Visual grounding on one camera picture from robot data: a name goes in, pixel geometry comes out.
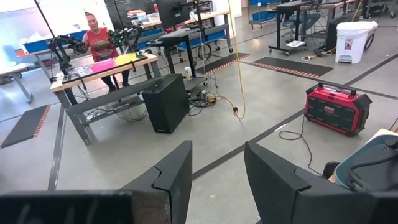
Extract person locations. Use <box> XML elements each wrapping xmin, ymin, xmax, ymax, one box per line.
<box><xmin>81</xmin><ymin>11</ymin><xmax>132</xmax><ymax>93</ymax></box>

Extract pink sheet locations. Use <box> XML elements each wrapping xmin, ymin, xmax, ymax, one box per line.
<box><xmin>90</xmin><ymin>58</ymin><xmax>117</xmax><ymax>74</ymax></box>

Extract black rolling desk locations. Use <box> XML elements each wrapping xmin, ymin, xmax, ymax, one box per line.
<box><xmin>267</xmin><ymin>0</ymin><xmax>309</xmax><ymax>57</ymax></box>

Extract white-top table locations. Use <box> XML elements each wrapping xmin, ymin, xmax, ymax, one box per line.
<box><xmin>0</xmin><ymin>62</ymin><xmax>34</xmax><ymax>105</ymax></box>

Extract black floor cable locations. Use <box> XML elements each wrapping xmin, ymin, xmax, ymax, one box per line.
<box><xmin>278</xmin><ymin>114</ymin><xmax>325</xmax><ymax>177</ymax></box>

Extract yellow sheet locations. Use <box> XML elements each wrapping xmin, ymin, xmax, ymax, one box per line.
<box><xmin>114</xmin><ymin>52</ymin><xmax>138</xmax><ymax>67</ymax></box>

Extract wooden-top workbench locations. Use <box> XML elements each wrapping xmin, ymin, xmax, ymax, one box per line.
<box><xmin>49</xmin><ymin>52</ymin><xmax>162</xmax><ymax>147</ymax></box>

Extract red and black toolbox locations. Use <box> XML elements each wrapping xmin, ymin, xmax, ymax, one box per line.
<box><xmin>303</xmin><ymin>81</ymin><xmax>373</xmax><ymax>138</ymax></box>

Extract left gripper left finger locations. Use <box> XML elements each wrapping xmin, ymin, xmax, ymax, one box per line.
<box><xmin>0</xmin><ymin>140</ymin><xmax>193</xmax><ymax>224</ymax></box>

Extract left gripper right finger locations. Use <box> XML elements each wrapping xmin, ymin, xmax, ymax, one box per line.
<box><xmin>244</xmin><ymin>141</ymin><xmax>398</xmax><ymax>224</ymax></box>

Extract black floor mat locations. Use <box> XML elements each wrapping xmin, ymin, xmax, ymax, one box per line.
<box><xmin>195</xmin><ymin>52</ymin><xmax>251</xmax><ymax>76</ymax></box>
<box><xmin>250</xmin><ymin>56</ymin><xmax>335</xmax><ymax>80</ymax></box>
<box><xmin>0</xmin><ymin>104</ymin><xmax>52</xmax><ymax>149</ymax></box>

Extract black standing desk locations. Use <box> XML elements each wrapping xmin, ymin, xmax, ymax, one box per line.
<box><xmin>145</xmin><ymin>27</ymin><xmax>208</xmax><ymax>94</ymax></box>

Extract tangled floor cables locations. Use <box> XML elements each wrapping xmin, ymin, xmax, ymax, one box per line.
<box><xmin>187</xmin><ymin>89</ymin><xmax>218</xmax><ymax>118</ymax></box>

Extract white trash can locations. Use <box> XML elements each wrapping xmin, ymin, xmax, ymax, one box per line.
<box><xmin>334</xmin><ymin>20</ymin><xmax>379</xmax><ymax>65</ymax></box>

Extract black monitor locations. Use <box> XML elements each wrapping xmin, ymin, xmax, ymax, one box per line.
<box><xmin>155</xmin><ymin>0</ymin><xmax>192</xmax><ymax>30</ymax></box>

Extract black computer tower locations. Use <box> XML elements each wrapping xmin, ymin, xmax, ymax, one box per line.
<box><xmin>141</xmin><ymin>73</ymin><xmax>191</xmax><ymax>134</ymax></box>

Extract hanging yellow cord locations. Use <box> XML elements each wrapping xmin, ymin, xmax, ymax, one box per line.
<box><xmin>228</xmin><ymin>0</ymin><xmax>247</xmax><ymax>121</ymax></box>

